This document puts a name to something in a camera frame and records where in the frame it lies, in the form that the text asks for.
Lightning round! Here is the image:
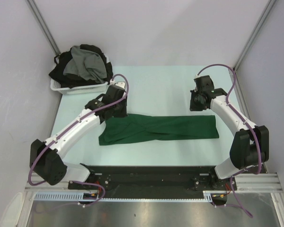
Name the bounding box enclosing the white cable duct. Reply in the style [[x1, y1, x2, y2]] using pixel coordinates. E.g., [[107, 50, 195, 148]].
[[34, 191, 215, 203]]

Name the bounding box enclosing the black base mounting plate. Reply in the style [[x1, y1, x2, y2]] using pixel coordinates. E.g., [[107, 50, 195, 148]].
[[67, 166, 237, 201]]

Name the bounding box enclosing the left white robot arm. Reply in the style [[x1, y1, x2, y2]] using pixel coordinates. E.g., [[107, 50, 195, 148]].
[[29, 82, 128, 189]]

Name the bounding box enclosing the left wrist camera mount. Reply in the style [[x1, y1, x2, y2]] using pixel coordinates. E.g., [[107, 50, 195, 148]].
[[109, 80, 126, 89]]

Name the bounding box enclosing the white plastic laundry basket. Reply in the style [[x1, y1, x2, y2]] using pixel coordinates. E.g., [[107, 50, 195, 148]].
[[50, 79, 108, 95]]

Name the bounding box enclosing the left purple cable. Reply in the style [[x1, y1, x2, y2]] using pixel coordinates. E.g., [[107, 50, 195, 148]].
[[28, 74, 130, 210]]

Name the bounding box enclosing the green t shirt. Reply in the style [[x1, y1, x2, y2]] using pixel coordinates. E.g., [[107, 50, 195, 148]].
[[98, 114, 219, 146]]

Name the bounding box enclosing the grey t shirt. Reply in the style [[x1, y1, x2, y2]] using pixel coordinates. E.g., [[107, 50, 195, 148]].
[[63, 45, 107, 84]]

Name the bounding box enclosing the left aluminium corner post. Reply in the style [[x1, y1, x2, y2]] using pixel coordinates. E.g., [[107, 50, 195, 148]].
[[25, 0, 61, 55]]

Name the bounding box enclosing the black t shirt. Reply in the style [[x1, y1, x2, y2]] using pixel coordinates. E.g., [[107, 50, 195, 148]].
[[49, 44, 113, 88]]

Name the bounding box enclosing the aluminium corner post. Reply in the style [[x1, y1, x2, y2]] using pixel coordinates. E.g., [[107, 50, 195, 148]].
[[233, 0, 278, 71], [25, 0, 61, 55]]

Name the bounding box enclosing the right aluminium corner post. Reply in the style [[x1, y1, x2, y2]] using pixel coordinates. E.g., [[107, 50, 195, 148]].
[[233, 0, 278, 71]]

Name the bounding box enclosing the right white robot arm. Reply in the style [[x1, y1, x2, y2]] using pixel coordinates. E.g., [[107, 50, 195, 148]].
[[190, 75, 269, 190]]

